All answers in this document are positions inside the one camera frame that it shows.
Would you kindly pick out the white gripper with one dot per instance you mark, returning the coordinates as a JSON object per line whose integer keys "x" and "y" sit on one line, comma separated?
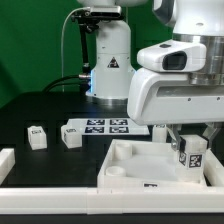
{"x": 166, "y": 98}

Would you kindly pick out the white square tabletop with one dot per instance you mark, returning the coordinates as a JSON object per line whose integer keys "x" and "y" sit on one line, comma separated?
{"x": 137, "y": 164}

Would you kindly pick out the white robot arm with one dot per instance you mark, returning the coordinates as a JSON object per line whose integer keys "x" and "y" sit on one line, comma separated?
{"x": 194, "y": 21}

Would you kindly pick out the white U-shaped obstacle fence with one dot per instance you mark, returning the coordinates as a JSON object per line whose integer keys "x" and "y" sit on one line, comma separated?
{"x": 104, "y": 201}

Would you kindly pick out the AprilTag base sheet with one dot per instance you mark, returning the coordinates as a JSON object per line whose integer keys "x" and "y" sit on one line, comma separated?
{"x": 107, "y": 126}

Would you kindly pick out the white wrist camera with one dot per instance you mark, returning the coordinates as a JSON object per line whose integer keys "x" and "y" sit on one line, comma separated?
{"x": 173, "y": 56}

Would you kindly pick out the black camera on stand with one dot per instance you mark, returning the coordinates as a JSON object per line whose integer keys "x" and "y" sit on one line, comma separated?
{"x": 88, "y": 19}

